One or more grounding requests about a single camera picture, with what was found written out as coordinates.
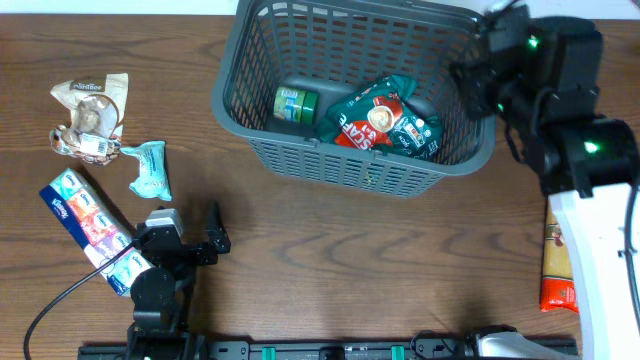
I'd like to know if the green lidded spice jar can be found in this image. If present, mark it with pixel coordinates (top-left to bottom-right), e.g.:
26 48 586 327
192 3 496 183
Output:
273 86 319 125

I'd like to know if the green red coffee sachet bag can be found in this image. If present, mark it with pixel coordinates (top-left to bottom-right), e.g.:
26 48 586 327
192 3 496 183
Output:
315 75 443 161

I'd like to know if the orange spaghetti packet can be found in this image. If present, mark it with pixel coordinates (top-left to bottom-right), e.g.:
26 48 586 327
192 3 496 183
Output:
539 201 579 314

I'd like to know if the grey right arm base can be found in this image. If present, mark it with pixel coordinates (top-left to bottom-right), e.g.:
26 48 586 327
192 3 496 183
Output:
466 325 562 359

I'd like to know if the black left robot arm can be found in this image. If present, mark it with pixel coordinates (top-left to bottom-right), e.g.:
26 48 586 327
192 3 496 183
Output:
124 203 231 360

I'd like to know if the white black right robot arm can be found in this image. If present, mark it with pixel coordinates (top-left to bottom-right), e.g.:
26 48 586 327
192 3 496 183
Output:
450 1 639 359

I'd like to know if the mint toilet tissue wipes pack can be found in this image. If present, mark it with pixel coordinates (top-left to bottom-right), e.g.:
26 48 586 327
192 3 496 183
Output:
121 141 172 202

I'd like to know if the blue Kleenex tissue multipack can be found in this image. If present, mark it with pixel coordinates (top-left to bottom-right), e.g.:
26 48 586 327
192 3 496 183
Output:
39 168 152 296

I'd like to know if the beige mushroom snack pouch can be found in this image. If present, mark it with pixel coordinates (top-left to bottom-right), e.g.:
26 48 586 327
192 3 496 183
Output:
49 73 129 166

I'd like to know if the grey plastic slotted basket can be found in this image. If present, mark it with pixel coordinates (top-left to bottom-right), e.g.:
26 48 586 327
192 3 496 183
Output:
211 0 496 197

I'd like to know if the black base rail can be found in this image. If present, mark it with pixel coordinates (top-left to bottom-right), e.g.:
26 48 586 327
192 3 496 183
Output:
76 338 577 360

